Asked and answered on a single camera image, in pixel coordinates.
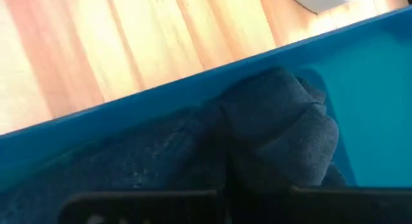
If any blue denim hat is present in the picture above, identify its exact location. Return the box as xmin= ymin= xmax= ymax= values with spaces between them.
xmin=0 ymin=113 xmax=226 ymax=224

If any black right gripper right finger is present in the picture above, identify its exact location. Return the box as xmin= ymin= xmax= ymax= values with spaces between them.
xmin=287 ymin=185 xmax=412 ymax=224

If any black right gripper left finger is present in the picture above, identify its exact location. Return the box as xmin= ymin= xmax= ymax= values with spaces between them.
xmin=57 ymin=189 xmax=225 ymax=224

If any teal plastic bin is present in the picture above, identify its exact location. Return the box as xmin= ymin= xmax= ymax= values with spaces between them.
xmin=0 ymin=5 xmax=412 ymax=224

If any white planter pot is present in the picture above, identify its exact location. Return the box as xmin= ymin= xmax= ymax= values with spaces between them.
xmin=285 ymin=0 xmax=358 ymax=15

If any dark blue fabric hat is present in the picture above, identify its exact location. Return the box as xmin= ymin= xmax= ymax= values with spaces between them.
xmin=205 ymin=65 xmax=349 ymax=190

